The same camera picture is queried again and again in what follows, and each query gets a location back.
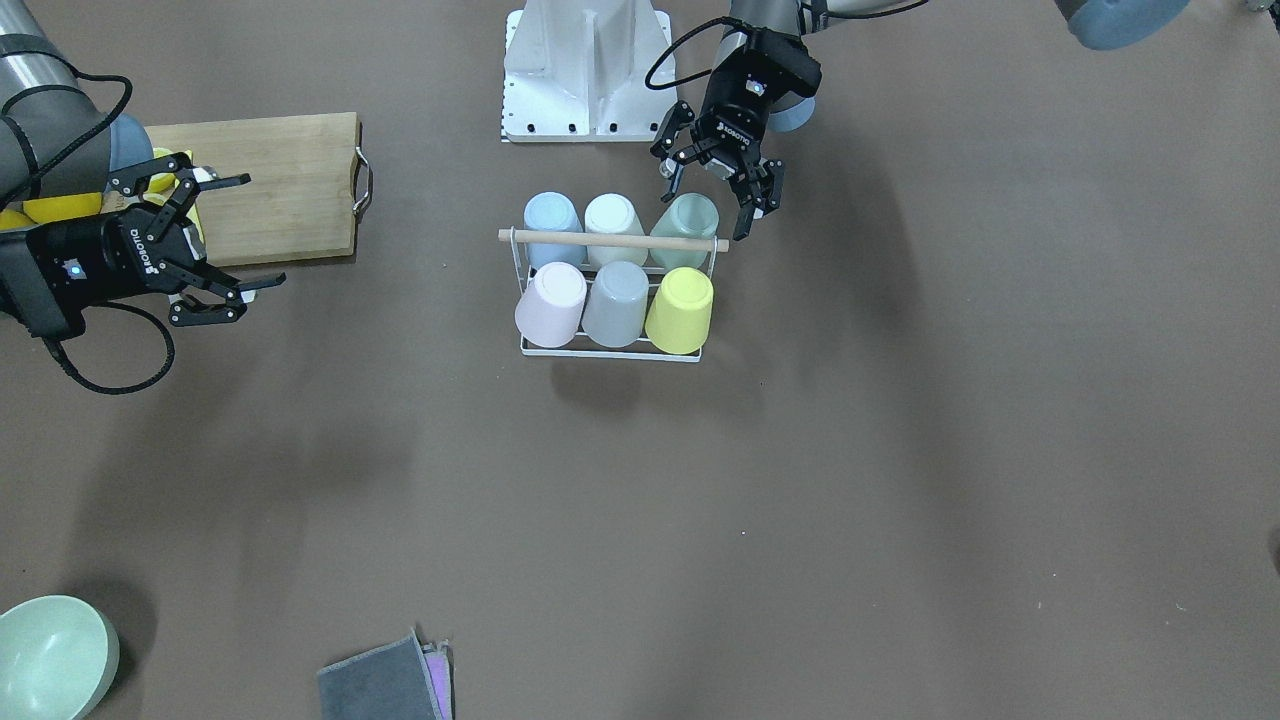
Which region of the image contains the grey folded cloth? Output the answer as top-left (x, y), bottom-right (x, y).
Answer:
top-left (316, 632), bottom-right (456, 719)

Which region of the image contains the white plastic cup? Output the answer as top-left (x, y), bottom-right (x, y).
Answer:
top-left (582, 193), bottom-right (648, 269)

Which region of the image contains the yellow plastic knife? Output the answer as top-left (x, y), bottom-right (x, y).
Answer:
top-left (143, 147), bottom-right (218, 233)

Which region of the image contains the pink plastic cup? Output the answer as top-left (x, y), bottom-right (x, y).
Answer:
top-left (515, 261), bottom-right (588, 348)

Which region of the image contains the white wire cup holder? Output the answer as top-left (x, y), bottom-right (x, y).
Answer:
top-left (497, 227), bottom-right (730, 364)

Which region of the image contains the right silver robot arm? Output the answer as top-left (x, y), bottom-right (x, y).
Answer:
top-left (1, 1), bottom-right (285, 341)

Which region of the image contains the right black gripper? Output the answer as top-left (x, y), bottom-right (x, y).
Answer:
top-left (3, 155), bottom-right (287, 341)

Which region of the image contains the green ceramic bowl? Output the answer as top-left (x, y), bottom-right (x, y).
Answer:
top-left (1, 594), bottom-right (120, 719)

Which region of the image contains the grey plastic cup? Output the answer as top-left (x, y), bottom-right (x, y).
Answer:
top-left (581, 261), bottom-right (649, 348)

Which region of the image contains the bamboo cutting board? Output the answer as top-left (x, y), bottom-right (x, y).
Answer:
top-left (146, 111), bottom-right (369, 266)

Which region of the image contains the yellow lemon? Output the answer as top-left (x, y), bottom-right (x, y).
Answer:
top-left (20, 192), bottom-right (102, 225)
top-left (0, 208), bottom-right (36, 232)

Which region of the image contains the yellow plastic cup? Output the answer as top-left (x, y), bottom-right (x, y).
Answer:
top-left (644, 266), bottom-right (714, 355)

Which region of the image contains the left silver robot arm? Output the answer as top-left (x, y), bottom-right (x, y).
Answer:
top-left (644, 1), bottom-right (922, 240)

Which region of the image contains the green plastic cup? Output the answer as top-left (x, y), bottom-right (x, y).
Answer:
top-left (649, 193), bottom-right (719, 272)

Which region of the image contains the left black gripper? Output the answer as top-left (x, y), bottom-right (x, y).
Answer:
top-left (650, 28), bottom-right (823, 241)

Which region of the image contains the blue plastic cup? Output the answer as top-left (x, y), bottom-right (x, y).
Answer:
top-left (524, 191), bottom-right (588, 270)

